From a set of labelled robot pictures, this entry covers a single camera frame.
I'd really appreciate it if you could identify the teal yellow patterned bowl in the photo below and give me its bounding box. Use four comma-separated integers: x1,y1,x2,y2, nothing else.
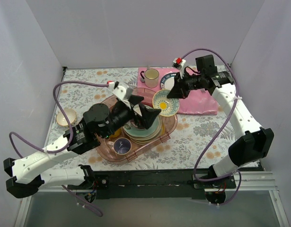
152,89,180,117

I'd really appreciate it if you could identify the green rimmed plate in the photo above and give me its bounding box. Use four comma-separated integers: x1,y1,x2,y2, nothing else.
121,115,161,139

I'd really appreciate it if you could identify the cream yellow floral plate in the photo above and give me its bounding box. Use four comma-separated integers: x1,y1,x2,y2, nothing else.
131,125,165,145

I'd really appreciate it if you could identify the pink transparent plastic bin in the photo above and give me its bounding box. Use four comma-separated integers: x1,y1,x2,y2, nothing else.
96,88,177,163

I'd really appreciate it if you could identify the pink mug purple inside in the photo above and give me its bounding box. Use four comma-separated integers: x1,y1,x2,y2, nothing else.
107,138,132,155

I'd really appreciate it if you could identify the yellow mug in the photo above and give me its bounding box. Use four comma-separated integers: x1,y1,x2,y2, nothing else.
110,129,122,138

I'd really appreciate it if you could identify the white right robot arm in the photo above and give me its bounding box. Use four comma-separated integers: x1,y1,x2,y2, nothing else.
167,55,274,188

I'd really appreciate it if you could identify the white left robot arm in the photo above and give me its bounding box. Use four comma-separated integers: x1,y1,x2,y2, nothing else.
3,95,161,198

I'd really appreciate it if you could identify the blue rimmed white plate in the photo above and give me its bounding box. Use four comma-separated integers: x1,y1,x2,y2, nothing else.
160,72,176,90

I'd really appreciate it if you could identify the pink satin cloth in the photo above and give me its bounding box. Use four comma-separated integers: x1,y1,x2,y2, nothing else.
150,68,218,115

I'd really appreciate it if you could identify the white gold rimmed bowl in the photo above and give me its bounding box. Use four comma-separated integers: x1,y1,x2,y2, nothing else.
56,108,77,127

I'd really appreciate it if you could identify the cream enamel mug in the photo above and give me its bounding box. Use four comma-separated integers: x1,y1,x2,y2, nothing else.
140,69,159,88

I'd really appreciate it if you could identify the floral tablecloth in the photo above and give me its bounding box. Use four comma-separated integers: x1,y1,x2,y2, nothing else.
54,68,226,171

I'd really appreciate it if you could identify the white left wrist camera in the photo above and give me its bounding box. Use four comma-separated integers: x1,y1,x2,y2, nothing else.
107,81,133,106

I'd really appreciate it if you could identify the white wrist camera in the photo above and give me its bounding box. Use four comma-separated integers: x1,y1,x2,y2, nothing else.
172,58,186,79
107,81,133,106

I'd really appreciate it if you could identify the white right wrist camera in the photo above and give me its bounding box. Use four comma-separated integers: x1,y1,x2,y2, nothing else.
172,58,186,79

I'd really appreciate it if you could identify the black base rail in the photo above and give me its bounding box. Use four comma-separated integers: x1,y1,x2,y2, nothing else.
35,165,264,201

